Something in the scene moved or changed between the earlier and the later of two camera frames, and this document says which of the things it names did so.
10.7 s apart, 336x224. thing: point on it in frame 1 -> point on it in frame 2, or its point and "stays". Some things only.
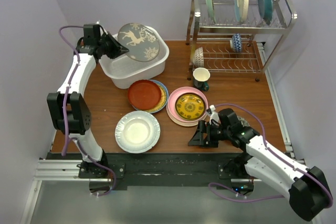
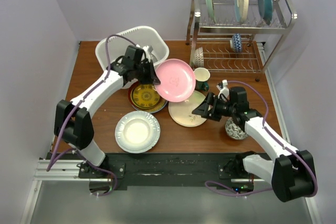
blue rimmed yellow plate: [164, 98] stays
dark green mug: [201, 76] stays
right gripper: [197, 139] -> [202, 109]
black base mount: [161, 169] stays
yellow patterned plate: [190, 106] -> [145, 96]
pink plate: [175, 96] -> [177, 80]
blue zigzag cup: [236, 42] stays
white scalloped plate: [137, 131] stays
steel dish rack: [237, 31] stays
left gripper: [118, 50] -> [151, 78]
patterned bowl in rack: [199, 58] stays
